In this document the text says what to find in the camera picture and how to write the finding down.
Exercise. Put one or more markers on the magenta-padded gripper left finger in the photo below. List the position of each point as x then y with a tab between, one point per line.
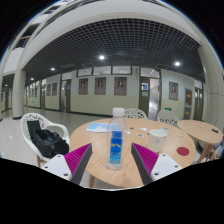
77	156

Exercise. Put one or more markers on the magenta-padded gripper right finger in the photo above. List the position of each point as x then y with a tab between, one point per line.
146	156

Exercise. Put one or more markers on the clear plastic water bottle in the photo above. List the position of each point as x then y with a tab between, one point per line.
116	146

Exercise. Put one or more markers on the white ceramic cup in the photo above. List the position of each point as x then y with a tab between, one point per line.
156	141

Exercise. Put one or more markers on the small dark wrapper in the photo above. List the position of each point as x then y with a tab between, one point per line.
140	135

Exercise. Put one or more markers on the white paper scrap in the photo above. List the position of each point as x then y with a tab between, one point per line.
144	129

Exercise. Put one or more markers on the black backpack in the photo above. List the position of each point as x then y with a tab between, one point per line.
50	141

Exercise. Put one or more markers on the crumpled white wrapper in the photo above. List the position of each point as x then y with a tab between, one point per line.
165	128

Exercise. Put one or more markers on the light blue booklet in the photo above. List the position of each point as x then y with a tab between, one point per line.
96	127

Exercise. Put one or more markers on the flat round red coaster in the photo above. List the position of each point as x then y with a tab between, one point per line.
182	151

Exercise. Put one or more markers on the white plastic lattice chair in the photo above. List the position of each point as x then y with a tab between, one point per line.
31	118
135	113
167	117

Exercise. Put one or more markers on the green exit sign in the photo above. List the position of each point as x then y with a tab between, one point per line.
167	109

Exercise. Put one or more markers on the round wooden side table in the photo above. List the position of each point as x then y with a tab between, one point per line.
198	130

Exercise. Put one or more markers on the open dark green door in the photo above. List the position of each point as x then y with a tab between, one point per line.
144	98

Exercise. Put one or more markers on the red notice board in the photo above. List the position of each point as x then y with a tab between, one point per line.
188	98

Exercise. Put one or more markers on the small black flat device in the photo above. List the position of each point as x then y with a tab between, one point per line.
215	130

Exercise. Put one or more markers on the person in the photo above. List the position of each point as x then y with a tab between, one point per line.
220	147

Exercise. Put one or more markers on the round ceiling lights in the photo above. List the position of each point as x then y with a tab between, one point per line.
101	57

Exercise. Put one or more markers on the framed wall portraits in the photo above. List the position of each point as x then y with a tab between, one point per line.
120	86

